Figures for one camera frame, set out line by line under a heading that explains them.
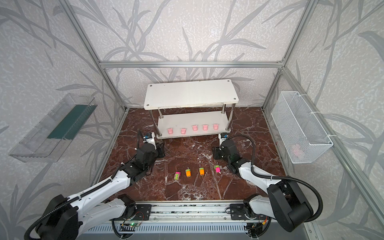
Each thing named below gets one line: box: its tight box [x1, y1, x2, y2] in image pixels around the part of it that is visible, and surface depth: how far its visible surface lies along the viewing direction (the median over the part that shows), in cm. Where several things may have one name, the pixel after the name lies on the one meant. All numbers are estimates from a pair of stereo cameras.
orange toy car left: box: [185, 166, 192, 178], surface depth 86 cm
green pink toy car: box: [174, 171, 182, 180], surface depth 85 cm
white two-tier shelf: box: [144, 79, 240, 139], surface depth 88 cm
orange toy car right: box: [199, 167, 205, 176], surface depth 86 cm
